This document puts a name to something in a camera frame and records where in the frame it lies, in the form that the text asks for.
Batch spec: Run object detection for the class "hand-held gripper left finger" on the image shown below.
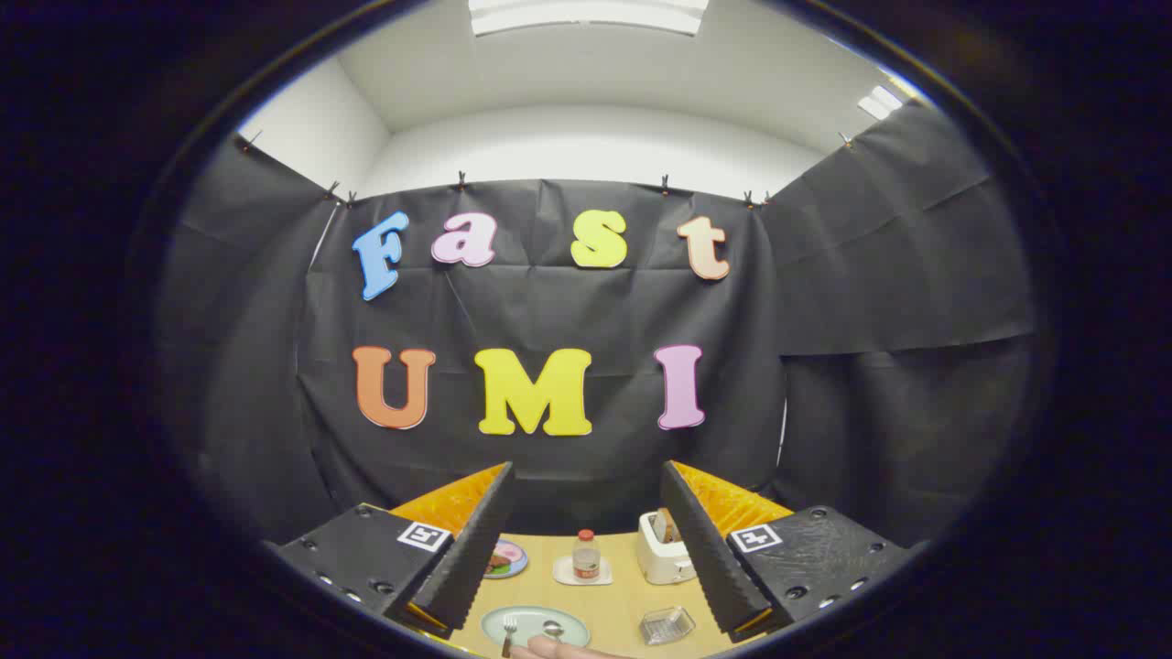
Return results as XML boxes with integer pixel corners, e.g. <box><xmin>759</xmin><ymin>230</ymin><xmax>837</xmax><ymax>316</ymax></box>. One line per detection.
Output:
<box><xmin>266</xmin><ymin>462</ymin><xmax>515</xmax><ymax>640</ymax></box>

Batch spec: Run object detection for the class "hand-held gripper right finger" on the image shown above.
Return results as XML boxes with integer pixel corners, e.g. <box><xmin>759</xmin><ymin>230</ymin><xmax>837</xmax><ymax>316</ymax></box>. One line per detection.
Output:
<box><xmin>660</xmin><ymin>460</ymin><xmax>919</xmax><ymax>640</ymax></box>

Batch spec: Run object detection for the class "white toaster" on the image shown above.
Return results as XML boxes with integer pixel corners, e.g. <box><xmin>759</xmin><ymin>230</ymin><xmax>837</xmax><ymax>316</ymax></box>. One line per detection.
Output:
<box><xmin>637</xmin><ymin>509</ymin><xmax>699</xmax><ymax>586</ymax></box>

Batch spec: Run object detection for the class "blue plate with food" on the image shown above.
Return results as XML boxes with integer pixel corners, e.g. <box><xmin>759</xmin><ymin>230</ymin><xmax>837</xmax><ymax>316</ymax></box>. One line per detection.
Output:
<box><xmin>483</xmin><ymin>539</ymin><xmax>529</xmax><ymax>579</ymax></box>

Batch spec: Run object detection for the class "white square coaster tray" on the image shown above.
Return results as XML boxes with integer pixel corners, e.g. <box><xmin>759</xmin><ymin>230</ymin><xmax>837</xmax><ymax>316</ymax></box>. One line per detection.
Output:
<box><xmin>552</xmin><ymin>556</ymin><xmax>613</xmax><ymax>587</ymax></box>

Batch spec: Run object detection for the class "light green plate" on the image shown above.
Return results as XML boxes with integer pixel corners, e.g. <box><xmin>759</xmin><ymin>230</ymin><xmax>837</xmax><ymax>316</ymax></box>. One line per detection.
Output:
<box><xmin>481</xmin><ymin>605</ymin><xmax>591</xmax><ymax>653</ymax></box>

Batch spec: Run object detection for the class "clear water bottle red cap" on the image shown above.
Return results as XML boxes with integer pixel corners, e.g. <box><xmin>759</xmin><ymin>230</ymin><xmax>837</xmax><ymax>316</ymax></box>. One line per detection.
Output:
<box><xmin>572</xmin><ymin>529</ymin><xmax>602</xmax><ymax>581</ymax></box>

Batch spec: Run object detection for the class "small ceiling light panel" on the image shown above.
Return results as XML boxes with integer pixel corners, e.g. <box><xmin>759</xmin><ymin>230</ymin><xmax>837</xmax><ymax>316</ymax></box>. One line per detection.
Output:
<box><xmin>858</xmin><ymin>85</ymin><xmax>905</xmax><ymax>121</ymax></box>

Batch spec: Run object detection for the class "large ceiling light panel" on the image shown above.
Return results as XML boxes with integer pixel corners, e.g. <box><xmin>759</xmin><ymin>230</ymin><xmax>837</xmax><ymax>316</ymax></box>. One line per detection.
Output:
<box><xmin>469</xmin><ymin>0</ymin><xmax>711</xmax><ymax>38</ymax></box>

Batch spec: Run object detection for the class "metal wire basket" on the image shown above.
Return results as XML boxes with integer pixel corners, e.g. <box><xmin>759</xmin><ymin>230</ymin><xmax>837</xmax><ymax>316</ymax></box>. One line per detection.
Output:
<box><xmin>639</xmin><ymin>606</ymin><xmax>697</xmax><ymax>646</ymax></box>

